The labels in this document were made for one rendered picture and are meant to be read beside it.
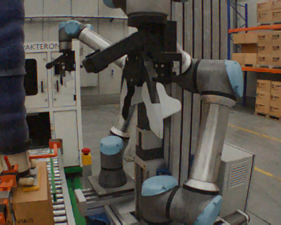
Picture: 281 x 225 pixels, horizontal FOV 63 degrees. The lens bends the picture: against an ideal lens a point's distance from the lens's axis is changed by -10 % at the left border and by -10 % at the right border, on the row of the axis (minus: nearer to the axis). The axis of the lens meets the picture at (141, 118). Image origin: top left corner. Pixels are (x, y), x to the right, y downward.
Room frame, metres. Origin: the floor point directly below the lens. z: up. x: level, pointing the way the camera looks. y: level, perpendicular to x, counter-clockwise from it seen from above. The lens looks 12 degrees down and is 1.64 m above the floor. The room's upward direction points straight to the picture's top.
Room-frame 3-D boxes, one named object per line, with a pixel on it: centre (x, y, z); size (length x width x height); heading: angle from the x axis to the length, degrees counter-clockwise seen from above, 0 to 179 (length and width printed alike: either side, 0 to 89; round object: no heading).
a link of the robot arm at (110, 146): (1.21, 0.15, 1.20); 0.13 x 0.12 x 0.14; 175
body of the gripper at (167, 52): (0.46, -0.02, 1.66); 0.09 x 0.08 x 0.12; 115
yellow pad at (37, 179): (1.37, 0.69, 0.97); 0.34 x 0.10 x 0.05; 19
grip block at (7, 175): (1.11, 0.69, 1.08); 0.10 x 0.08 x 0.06; 109
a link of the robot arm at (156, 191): (0.76, -0.06, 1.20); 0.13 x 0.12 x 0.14; 55
